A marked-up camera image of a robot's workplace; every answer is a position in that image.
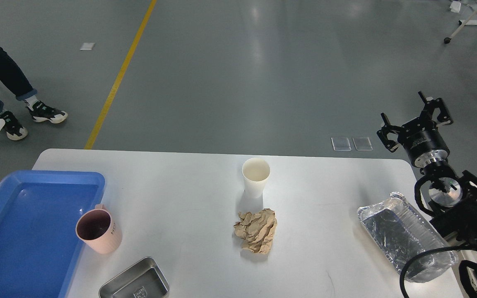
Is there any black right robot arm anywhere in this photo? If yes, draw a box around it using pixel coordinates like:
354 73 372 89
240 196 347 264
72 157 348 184
377 92 477 298

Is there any crumpled brown paper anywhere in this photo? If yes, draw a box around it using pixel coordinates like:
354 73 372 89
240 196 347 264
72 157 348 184
234 208 277 255

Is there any stainless steel rectangular tray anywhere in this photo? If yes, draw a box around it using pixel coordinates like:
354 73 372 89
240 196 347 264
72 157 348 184
99 257 170 298

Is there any clear floor plate right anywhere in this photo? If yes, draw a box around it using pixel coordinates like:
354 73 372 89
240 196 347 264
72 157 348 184
352 137 373 151

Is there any white paper cup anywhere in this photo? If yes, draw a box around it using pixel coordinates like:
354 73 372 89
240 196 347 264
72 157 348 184
241 158 271 198

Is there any pink ribbed mug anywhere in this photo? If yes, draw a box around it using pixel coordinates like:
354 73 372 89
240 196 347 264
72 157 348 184
75 204 123 254

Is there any blue plastic tray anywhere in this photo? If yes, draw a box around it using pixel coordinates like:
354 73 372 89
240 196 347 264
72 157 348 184
0 170 105 298

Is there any aluminium foil tray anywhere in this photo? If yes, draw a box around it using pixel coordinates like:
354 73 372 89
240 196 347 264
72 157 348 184
357 192 458 283

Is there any black cable right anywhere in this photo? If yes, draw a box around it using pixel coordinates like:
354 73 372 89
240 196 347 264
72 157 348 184
399 246 471 298

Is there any clear floor plate left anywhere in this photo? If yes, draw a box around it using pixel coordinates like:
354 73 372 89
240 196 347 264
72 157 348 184
331 137 352 151

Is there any clear floor plate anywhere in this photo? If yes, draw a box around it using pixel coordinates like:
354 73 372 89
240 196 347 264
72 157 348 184
331 137 352 151
352 137 373 151

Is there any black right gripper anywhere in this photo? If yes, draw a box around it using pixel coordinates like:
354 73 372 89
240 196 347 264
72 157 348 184
377 91 454 168

